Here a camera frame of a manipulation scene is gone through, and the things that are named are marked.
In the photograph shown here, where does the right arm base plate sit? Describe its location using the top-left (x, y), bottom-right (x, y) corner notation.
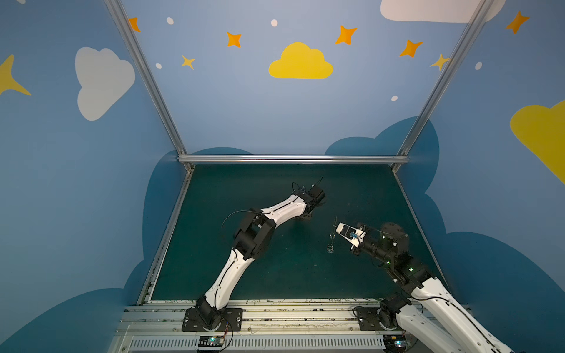
top-left (353, 306), bottom-right (398, 331)

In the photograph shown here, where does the aluminium rail base front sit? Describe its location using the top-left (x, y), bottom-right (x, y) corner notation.
top-left (105, 299), bottom-right (447, 353)

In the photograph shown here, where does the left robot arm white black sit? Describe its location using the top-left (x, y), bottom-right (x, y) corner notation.
top-left (195, 184), bottom-right (325, 330)

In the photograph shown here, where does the controller board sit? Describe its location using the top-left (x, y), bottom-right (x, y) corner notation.
top-left (197, 335), bottom-right (226, 352)
top-left (383, 335), bottom-right (408, 353)

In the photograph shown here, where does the aluminium frame post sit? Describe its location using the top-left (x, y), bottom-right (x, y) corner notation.
top-left (104, 0), bottom-right (187, 157)
top-left (391, 0), bottom-right (495, 174)

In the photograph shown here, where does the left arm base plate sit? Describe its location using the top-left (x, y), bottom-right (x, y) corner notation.
top-left (181, 307), bottom-right (243, 332)

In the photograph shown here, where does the metal keyring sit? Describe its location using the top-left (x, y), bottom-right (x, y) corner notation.
top-left (327, 232), bottom-right (336, 254)

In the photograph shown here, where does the right controller board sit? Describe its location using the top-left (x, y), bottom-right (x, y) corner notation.
top-left (383, 335), bottom-right (408, 353)

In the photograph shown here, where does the aluminium frame back bar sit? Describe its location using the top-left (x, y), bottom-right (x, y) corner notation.
top-left (178, 154), bottom-right (409, 165)

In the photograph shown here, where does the aluminium frame left post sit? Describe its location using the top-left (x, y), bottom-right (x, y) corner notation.
top-left (104, 0), bottom-right (187, 157)

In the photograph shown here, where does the left controller board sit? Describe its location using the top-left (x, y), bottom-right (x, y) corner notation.
top-left (197, 335), bottom-right (226, 352)

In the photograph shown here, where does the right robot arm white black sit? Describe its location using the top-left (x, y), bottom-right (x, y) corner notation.
top-left (334, 222), bottom-right (512, 352)

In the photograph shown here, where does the aluminium frame right post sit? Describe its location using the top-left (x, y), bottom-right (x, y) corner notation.
top-left (391, 0), bottom-right (495, 174)

